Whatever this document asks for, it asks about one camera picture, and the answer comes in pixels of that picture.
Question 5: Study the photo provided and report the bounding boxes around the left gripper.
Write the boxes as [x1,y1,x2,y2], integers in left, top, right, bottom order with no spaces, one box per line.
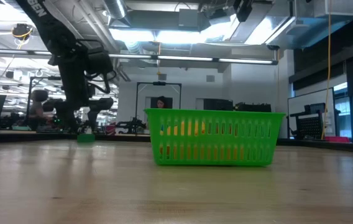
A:
[53,57,115,133]

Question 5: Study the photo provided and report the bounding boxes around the green toy brick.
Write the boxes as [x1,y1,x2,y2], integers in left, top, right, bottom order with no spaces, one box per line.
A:
[76,133,96,143]

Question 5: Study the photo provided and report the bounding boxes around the yellow toy brick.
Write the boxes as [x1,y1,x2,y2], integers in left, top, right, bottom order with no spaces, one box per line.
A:
[166,119,206,136]

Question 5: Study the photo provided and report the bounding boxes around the red bin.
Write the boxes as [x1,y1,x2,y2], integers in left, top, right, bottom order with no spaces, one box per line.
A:
[104,122,117,135]

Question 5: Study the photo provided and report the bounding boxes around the person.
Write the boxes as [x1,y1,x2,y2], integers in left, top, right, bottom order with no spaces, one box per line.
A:
[27,90,52,131]
[156,95,168,109]

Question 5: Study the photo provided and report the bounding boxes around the long linear ceiling light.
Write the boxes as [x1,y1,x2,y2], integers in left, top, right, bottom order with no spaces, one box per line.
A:
[0,47,279,66]

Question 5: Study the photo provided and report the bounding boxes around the green plastic basket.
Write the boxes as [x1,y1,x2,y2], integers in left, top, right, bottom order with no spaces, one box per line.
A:
[144,108,286,167]

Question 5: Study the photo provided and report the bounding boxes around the black flat screen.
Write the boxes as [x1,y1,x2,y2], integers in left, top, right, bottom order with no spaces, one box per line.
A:
[203,98,234,110]

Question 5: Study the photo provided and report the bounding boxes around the black equipment case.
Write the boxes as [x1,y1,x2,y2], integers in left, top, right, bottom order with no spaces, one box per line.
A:
[234,102,272,112]

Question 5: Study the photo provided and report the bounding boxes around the white board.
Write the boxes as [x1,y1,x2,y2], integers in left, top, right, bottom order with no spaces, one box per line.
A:
[287,88,336,139]

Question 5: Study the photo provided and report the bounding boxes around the black perforated cart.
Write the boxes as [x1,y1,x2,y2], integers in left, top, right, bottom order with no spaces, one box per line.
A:
[289,102,327,140]

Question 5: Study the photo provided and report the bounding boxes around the pink tray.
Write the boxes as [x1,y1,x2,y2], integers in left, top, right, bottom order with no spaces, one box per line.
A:
[323,136,351,144]

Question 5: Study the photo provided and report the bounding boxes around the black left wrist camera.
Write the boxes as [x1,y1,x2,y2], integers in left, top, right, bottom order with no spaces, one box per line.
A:
[86,50,114,75]

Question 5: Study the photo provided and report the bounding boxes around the black yellow ceiling cable reel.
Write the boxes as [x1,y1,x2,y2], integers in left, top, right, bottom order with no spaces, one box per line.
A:
[11,23,35,41]

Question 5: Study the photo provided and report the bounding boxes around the large silver air duct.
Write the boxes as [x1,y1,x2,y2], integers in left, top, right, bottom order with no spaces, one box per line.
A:
[226,0,353,50]

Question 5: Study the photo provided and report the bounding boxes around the yellow hanging cable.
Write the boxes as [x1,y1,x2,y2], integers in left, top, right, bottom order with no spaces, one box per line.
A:
[320,0,333,140]

